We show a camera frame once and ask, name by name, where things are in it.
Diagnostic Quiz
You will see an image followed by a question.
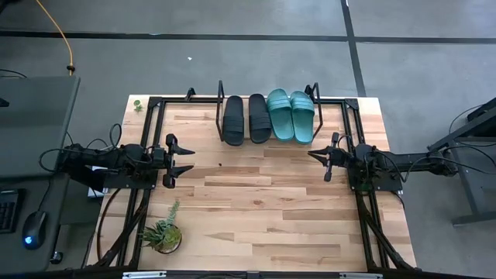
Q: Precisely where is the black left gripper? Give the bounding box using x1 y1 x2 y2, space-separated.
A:
150 133 196 190

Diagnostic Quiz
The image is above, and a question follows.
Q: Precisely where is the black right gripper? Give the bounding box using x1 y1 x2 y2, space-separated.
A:
307 132 352 183

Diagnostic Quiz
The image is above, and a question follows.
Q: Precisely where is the teal rubber slide sandal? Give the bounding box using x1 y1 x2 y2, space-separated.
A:
266 88 295 143
289 90 316 146

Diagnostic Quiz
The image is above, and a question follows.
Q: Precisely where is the black rubber slide sandal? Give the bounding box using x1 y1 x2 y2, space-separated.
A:
222 95 246 147
248 93 274 145

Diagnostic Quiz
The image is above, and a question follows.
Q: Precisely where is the potted green succulent plant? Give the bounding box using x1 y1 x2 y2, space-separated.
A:
139 200 184 256

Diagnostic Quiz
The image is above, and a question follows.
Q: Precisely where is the white box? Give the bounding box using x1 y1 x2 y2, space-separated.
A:
88 164 110 199

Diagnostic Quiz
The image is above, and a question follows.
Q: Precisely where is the silver table clamp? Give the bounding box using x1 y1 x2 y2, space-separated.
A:
122 270 168 279
339 272 383 279

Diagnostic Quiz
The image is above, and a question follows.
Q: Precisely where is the dark grey desk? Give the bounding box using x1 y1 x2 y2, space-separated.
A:
0 172 73 274

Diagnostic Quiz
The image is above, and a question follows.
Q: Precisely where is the dark metal desk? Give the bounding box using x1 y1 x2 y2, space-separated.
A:
426 96 496 226

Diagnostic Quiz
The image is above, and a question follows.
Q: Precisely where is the grey flat panel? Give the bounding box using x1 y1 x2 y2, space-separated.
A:
0 75 81 179

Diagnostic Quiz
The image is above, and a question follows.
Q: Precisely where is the black computer mouse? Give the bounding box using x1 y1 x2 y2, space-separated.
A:
22 210 49 250

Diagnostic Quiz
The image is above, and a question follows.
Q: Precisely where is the black keyboard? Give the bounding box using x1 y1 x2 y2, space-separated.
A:
0 188 21 235

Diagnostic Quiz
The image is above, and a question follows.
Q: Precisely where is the black aluminium table frame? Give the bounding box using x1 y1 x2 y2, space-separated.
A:
92 87 418 273

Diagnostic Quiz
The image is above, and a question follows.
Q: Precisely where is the wooden shelf with black frame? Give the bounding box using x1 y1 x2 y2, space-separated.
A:
215 80 324 144

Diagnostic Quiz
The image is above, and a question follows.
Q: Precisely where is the black cable bundle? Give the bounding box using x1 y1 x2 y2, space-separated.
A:
95 188 153 269
355 192 414 271

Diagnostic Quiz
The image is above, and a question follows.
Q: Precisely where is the yellow cable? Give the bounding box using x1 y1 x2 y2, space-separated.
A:
36 0 76 77

